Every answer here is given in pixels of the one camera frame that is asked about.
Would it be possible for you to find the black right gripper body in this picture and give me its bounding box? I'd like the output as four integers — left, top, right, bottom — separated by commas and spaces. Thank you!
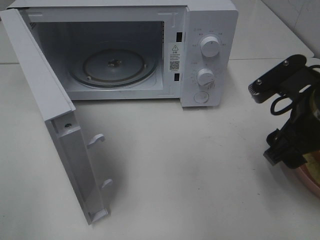
266, 85, 320, 169

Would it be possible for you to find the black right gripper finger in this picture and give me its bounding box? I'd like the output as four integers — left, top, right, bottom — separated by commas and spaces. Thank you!
263, 147, 282, 166

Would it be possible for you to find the toast sandwich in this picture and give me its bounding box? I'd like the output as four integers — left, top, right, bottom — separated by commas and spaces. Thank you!
304, 151, 320, 186

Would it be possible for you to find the pink plate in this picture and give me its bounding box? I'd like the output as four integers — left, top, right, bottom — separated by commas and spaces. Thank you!
278, 162, 320, 201

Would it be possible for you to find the round white door button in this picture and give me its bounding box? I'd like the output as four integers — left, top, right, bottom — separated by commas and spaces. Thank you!
193, 91, 209, 104

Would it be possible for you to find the white timer knob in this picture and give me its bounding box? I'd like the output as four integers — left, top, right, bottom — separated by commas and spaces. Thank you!
196, 68, 215, 87

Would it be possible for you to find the upper white power knob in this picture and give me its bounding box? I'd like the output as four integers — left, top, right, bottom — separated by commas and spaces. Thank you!
200, 34, 221, 58

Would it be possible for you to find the white microwave oven body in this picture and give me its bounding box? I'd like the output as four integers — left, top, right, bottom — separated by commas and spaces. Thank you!
5, 0, 238, 107

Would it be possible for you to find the white warning label sticker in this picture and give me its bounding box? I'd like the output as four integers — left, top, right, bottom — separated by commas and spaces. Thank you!
167, 42, 182, 73

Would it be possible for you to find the glass microwave turntable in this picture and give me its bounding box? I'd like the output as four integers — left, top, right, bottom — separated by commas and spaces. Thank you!
69, 48, 159, 89

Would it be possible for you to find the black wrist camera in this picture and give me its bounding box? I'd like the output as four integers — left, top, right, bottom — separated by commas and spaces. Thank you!
248, 54, 320, 104

